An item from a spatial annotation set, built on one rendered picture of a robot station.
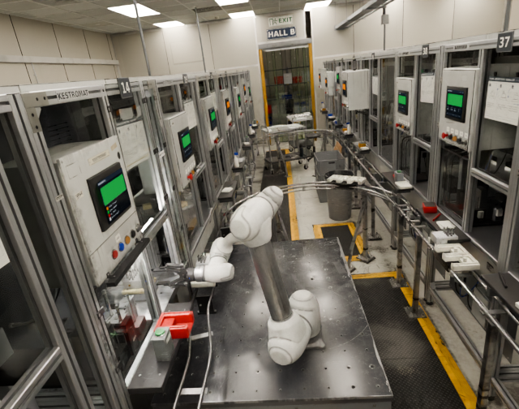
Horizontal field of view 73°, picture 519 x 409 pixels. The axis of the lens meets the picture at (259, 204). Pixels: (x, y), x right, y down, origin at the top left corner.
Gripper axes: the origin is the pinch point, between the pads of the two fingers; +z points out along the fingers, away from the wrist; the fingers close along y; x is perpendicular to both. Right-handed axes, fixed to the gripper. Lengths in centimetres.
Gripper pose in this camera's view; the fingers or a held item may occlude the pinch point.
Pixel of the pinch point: (160, 276)
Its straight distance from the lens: 207.7
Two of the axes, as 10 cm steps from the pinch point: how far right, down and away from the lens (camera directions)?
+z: -9.9, 0.8, 0.9
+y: -1.1, -9.3, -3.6
